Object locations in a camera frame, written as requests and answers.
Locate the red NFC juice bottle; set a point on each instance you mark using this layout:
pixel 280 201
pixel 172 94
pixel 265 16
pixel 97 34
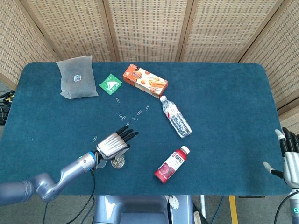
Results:
pixel 171 164

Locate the green sachet packet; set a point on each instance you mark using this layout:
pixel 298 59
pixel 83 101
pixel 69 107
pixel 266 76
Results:
pixel 111 84

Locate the orange biscuit box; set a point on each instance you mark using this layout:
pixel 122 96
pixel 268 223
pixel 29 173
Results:
pixel 144 80

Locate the teal table cloth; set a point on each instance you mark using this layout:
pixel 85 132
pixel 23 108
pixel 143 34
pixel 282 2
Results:
pixel 222 116

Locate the clear water bottle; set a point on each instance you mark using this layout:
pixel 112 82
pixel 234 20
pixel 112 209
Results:
pixel 176 116

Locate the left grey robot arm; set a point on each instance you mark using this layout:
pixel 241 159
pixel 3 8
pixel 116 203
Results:
pixel 70 171

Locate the clear round container of screws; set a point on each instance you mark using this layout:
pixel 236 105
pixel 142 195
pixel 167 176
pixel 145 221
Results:
pixel 118 162

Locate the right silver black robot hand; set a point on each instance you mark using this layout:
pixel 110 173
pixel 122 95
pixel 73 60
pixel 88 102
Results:
pixel 290 163

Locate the grey robot torso base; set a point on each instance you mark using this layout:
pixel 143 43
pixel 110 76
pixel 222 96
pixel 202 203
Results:
pixel 140 210

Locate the woven wooden folding screen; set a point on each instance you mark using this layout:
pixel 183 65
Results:
pixel 149 28

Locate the clear plastic jar lid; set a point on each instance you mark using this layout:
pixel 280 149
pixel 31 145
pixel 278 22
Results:
pixel 102 165

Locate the grey translucent filled bag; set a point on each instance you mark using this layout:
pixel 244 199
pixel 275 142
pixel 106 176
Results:
pixel 77 79

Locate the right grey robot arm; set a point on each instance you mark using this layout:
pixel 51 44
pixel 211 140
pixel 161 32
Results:
pixel 294 205

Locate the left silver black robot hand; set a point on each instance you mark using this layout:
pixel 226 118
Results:
pixel 112 144

